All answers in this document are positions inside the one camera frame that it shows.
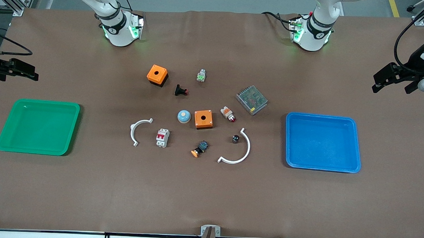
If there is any white red circuit breaker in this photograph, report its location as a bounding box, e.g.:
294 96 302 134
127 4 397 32
156 129 170 148

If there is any green plastic tray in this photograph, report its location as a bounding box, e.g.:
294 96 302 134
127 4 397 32
0 98 81 157

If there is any blue plastic tray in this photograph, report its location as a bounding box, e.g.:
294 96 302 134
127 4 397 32
284 112 363 174

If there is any orange button box black base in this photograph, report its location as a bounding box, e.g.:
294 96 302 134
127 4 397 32
146 64 169 88

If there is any metal mesh power supply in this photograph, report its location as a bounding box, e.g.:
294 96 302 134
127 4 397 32
235 85 269 116

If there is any black red push button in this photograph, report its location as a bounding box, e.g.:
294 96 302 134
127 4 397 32
174 84 190 97

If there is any red orange indicator lamp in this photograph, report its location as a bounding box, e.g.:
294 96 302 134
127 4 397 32
220 106 237 123

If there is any blue dome buzzer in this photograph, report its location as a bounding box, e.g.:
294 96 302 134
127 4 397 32
177 110 192 124

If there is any all orange button box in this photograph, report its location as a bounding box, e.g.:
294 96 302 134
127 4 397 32
194 109 214 130

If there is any yellow blue push button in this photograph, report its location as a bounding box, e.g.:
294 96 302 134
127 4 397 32
191 140 209 158

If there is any brown table mat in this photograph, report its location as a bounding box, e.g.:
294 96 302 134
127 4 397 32
0 3 424 238

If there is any black right arm base cable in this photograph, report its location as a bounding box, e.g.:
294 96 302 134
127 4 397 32
105 0 134 12

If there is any black arm base cable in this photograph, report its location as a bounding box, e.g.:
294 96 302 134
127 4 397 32
261 10 313 33
105 0 134 12

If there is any small white arc bracket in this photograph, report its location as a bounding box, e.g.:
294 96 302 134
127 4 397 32
129 118 153 148

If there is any black left arm base cable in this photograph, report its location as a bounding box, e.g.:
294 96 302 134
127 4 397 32
261 10 313 33

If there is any large white arc bracket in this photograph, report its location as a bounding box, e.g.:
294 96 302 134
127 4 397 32
217 127 252 165

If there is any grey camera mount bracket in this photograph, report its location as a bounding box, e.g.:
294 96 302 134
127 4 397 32
198 225 221 238

